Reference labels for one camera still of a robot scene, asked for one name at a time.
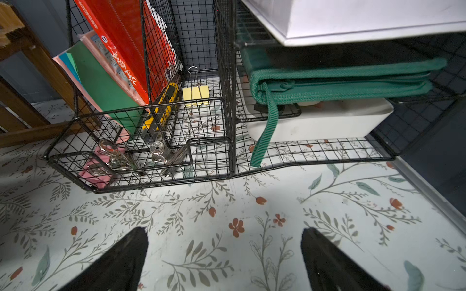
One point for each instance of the silver binder clip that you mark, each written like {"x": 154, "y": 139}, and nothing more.
{"x": 163, "y": 155}

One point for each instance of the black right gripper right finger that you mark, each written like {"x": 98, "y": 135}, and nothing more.
{"x": 330, "y": 269}

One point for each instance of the green zipper pouch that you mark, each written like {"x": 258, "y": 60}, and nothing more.
{"x": 278, "y": 77}

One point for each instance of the green paper sheet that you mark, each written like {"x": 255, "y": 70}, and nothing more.
{"x": 98, "y": 87}

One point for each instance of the white plastic box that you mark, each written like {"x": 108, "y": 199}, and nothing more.
{"x": 325, "y": 120}

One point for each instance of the white box on organizer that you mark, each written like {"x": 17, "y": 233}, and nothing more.
{"x": 313, "y": 23}

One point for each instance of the red folder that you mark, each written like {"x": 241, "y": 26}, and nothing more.
{"x": 135, "y": 34}

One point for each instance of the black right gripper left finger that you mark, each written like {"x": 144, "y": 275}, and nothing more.
{"x": 119, "y": 269}

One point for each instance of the black wire desk organizer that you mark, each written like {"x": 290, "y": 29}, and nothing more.
{"x": 210, "y": 34}

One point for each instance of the wooden two-tier shelf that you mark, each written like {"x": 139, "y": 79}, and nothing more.
{"x": 29, "y": 76}

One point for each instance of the yellow black utility knife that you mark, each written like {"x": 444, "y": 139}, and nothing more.
{"x": 164, "y": 111}

